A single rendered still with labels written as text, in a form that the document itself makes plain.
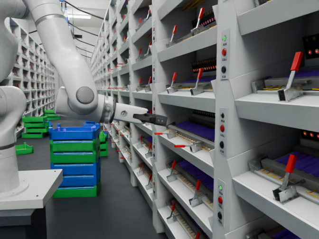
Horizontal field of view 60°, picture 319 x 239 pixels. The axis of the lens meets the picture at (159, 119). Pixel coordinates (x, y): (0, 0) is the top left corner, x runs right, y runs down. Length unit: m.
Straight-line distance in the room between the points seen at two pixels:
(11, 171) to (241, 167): 0.90
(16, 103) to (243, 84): 0.88
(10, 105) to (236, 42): 0.88
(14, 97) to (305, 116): 1.03
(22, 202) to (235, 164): 0.83
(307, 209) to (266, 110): 0.20
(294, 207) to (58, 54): 0.68
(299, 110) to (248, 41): 0.25
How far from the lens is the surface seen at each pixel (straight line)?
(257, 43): 0.73
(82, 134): 1.91
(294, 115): 0.54
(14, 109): 1.23
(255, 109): 0.63
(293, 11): 0.57
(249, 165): 0.72
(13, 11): 1.07
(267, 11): 0.62
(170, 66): 1.36
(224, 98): 0.73
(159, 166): 1.39
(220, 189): 0.77
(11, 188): 1.29
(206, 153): 0.91
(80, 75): 0.75
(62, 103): 0.81
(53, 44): 0.86
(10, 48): 1.11
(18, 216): 1.18
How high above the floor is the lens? 0.74
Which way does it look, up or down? 7 degrees down
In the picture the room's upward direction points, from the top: straight up
